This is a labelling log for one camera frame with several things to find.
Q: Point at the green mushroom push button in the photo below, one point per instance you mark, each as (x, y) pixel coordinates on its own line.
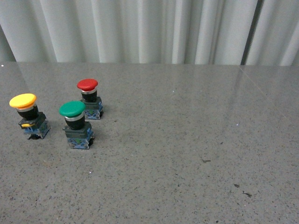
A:
(78, 131)

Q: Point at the yellow mushroom push button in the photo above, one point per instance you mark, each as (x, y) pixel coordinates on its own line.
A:
(34, 123)

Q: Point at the white pleated curtain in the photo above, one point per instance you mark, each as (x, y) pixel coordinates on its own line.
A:
(226, 32)

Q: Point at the red mushroom push button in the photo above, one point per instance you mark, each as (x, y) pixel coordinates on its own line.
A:
(93, 102)

